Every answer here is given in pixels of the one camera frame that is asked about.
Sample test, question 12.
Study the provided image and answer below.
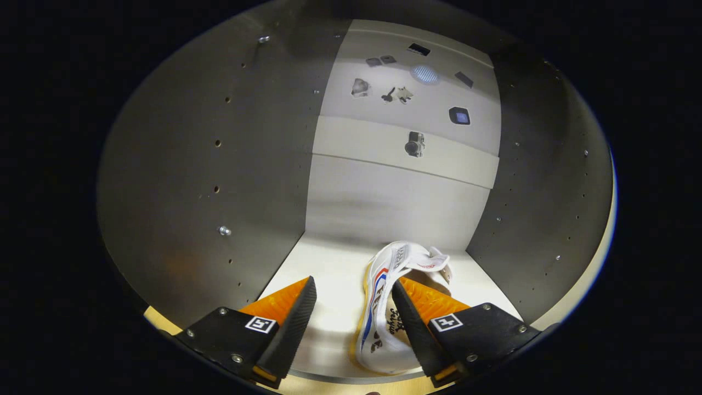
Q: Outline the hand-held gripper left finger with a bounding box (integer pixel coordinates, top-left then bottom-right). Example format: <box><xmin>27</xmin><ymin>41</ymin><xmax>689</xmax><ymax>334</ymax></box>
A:
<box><xmin>175</xmin><ymin>276</ymin><xmax>318</xmax><ymax>387</ymax></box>

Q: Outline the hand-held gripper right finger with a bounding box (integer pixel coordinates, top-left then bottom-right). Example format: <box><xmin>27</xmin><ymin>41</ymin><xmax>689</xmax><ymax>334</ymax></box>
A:
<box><xmin>391</xmin><ymin>277</ymin><xmax>541</xmax><ymax>387</ymax></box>

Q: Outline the white canvas shoe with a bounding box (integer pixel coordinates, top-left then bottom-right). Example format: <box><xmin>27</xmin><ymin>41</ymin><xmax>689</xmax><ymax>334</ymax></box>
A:
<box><xmin>351</xmin><ymin>240</ymin><xmax>453</xmax><ymax>375</ymax></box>

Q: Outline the dark grey shoe cabinet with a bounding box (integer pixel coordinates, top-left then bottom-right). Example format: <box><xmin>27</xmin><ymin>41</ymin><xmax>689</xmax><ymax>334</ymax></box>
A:
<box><xmin>96</xmin><ymin>0</ymin><xmax>615</xmax><ymax>385</ymax></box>

